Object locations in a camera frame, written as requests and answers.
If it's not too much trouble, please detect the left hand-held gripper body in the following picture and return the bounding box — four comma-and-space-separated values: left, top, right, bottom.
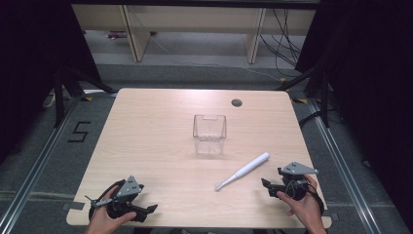
85, 175, 146, 223

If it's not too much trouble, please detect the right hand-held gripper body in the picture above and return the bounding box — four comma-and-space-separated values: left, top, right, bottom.
277, 161, 319, 201

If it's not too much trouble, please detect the person's right hand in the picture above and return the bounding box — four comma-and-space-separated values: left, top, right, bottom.
276, 175, 327, 234

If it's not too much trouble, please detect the person's left hand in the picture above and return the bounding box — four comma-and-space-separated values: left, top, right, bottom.
85, 185, 138, 234

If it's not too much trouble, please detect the white electric toothbrush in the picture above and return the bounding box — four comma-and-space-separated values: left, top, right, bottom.
214, 151, 271, 193

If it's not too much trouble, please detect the grey tape strip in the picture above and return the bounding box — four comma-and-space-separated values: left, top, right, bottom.
61, 201, 87, 212

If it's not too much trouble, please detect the black tape floor numeral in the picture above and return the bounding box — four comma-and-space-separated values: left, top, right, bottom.
67, 120, 93, 143

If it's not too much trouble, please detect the clear plastic container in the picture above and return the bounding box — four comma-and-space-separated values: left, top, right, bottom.
192, 113, 228, 156

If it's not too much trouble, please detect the black metal stand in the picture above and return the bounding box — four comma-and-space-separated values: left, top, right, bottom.
275, 63, 331, 129
53, 64, 119, 129

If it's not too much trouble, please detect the black curtain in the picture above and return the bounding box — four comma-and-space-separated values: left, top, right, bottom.
0, 0, 102, 164
294, 0, 413, 225

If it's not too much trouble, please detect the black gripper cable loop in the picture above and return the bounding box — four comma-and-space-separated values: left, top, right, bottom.
88, 178, 127, 222
303, 181, 325, 216

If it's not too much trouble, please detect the aluminium floor rail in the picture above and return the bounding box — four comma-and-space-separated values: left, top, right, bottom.
306, 97, 383, 234
0, 96, 83, 234

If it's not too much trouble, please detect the thick black floor cable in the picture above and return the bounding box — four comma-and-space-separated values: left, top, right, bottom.
297, 108, 337, 129

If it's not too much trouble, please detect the thin white cable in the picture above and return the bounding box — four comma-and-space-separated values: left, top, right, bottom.
149, 31, 284, 83

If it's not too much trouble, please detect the bundle of black cables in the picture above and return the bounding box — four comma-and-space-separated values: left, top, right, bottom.
258, 7, 304, 78

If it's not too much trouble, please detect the light wooden desk frame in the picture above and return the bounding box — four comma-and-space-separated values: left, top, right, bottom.
71, 2, 318, 65

